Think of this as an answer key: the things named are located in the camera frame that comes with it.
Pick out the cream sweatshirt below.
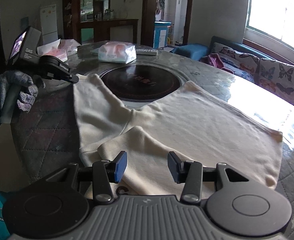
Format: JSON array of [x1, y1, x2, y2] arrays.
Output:
[[73, 75, 283, 196]]

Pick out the left hand knitted glove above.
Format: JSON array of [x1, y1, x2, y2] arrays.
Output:
[[0, 70, 46, 113]]

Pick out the open tissue bag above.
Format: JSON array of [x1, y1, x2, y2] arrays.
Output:
[[37, 39, 81, 62]]

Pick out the white refrigerator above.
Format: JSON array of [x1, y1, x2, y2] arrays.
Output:
[[40, 4, 58, 44]]

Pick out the black round induction cooktop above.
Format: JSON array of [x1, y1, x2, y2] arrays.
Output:
[[100, 64, 181, 102]]

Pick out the dark wooden side cabinet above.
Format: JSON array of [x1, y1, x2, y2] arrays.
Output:
[[79, 19, 138, 44]]

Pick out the pink white tissue pack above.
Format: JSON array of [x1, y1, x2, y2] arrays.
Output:
[[98, 41, 137, 64]]

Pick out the white remote control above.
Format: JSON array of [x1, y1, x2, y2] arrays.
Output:
[[136, 49, 158, 56]]

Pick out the magenta garment on sofa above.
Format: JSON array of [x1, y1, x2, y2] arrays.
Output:
[[200, 53, 234, 74]]

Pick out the butterfly cushion left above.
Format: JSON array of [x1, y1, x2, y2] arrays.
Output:
[[211, 42, 259, 83]]

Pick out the butterfly cushion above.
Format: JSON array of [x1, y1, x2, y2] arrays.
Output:
[[211, 42, 259, 83], [257, 58, 294, 105]]

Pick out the dark blue sofa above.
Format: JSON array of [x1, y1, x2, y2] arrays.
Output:
[[172, 36, 294, 105]]

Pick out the blue white cabinet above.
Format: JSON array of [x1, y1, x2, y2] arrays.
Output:
[[153, 21, 171, 49]]

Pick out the butterfly cushion centre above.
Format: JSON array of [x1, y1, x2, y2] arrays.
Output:
[[257, 58, 294, 105]]

